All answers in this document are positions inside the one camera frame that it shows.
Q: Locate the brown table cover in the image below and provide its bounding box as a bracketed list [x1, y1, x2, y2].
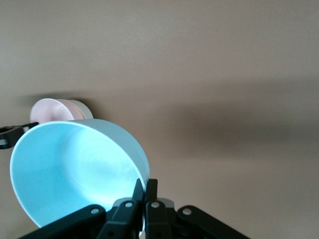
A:
[0, 0, 319, 239]

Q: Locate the light blue plastic bowl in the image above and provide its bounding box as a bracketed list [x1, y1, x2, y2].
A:
[9, 118, 151, 238]

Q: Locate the pink plastic bowl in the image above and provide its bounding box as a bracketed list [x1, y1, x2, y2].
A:
[29, 98, 83, 124]

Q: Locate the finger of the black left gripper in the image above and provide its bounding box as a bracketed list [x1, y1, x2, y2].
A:
[0, 131, 24, 150]
[0, 121, 39, 136]

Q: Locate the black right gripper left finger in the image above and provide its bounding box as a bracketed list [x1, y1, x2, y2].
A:
[17, 178, 146, 239]

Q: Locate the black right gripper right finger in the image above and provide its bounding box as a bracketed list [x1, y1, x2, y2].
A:
[145, 178, 250, 239]

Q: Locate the white plastic bowl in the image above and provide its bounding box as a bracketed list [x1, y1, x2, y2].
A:
[56, 99, 94, 120]

